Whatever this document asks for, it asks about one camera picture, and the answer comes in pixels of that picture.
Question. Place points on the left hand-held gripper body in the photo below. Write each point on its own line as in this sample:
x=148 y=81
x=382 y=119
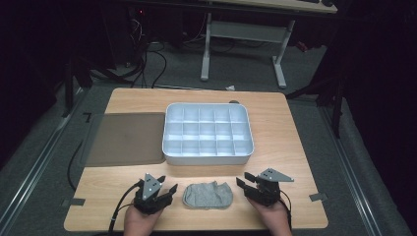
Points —
x=151 y=196

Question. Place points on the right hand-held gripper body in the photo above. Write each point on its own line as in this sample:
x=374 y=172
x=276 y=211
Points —
x=266 y=190

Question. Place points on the grey sock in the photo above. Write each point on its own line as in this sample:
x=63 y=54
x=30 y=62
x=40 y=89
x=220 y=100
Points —
x=207 y=195

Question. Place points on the white divided storage box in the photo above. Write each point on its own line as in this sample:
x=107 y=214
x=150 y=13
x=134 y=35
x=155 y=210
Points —
x=208 y=132

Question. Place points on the person's left hand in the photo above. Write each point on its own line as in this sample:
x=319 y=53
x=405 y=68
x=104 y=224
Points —
x=141 y=223

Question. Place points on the person's right hand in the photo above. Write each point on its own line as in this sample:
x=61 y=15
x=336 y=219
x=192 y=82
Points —
x=272 y=218

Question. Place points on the grey tape piece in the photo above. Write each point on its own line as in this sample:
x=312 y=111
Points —
x=318 y=197
x=77 y=202

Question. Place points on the small dark round object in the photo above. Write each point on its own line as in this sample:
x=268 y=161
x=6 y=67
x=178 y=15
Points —
x=234 y=101

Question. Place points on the white paper scrap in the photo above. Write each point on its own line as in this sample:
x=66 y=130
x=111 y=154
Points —
x=230 y=88

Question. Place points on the black stand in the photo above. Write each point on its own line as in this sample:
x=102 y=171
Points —
x=68 y=88
x=337 y=108

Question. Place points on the metal floor rail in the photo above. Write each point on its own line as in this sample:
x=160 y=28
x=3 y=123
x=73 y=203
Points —
x=36 y=167
x=350 y=170

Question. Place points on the desk with white frame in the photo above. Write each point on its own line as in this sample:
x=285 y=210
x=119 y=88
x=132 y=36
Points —
x=246 y=31

